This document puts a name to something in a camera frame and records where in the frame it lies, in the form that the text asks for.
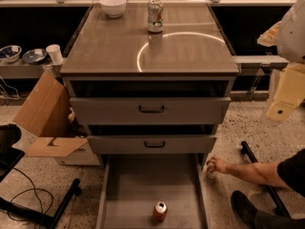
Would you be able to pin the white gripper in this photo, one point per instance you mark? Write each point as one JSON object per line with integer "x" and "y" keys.
{"x": 293, "y": 37}

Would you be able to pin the red coke can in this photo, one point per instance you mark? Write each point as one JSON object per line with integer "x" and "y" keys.
{"x": 160, "y": 210}

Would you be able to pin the person's forearm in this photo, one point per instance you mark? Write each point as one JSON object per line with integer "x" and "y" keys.
{"x": 241, "y": 171}

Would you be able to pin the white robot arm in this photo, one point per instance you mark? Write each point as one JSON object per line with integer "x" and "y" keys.
{"x": 288, "y": 35}

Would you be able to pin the small can on floor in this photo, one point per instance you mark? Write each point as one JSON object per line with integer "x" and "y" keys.
{"x": 210, "y": 171}

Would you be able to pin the grey drawer cabinet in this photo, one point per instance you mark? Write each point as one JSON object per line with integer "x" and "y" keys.
{"x": 121, "y": 58}

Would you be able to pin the white green soda can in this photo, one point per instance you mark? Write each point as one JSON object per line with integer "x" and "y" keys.
{"x": 155, "y": 16}

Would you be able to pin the top grey drawer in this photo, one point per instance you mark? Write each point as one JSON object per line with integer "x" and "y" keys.
{"x": 150, "y": 111}

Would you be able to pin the grey drawer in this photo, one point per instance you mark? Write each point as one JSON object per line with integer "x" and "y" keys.
{"x": 133, "y": 184}
{"x": 151, "y": 144}
{"x": 150, "y": 111}

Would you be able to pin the bottom grey drawer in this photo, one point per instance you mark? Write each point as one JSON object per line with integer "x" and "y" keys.
{"x": 133, "y": 184}

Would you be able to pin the white bowl on counter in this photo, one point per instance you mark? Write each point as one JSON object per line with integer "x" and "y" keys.
{"x": 113, "y": 8}

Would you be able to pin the middle grey drawer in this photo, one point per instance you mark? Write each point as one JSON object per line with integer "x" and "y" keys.
{"x": 151, "y": 144}

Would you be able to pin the person's hand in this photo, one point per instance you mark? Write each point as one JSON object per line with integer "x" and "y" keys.
{"x": 220, "y": 165}

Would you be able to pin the black shoe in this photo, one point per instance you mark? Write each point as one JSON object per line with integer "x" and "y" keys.
{"x": 244, "y": 208}

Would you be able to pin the white paper cup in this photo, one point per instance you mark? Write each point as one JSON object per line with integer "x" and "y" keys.
{"x": 55, "y": 54}

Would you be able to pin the brown cardboard box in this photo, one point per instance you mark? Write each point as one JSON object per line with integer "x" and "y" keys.
{"x": 47, "y": 113}

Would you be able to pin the blue patterned bowl right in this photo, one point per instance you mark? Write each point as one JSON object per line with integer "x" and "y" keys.
{"x": 35, "y": 56}

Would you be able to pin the blue patterned bowl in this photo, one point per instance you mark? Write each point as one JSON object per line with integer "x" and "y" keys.
{"x": 35, "y": 56}
{"x": 10, "y": 54}

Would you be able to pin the grey side shelf left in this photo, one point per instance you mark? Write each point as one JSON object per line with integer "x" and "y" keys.
{"x": 22, "y": 70}

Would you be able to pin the blue patterned bowl left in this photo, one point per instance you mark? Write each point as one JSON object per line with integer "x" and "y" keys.
{"x": 10, "y": 54}

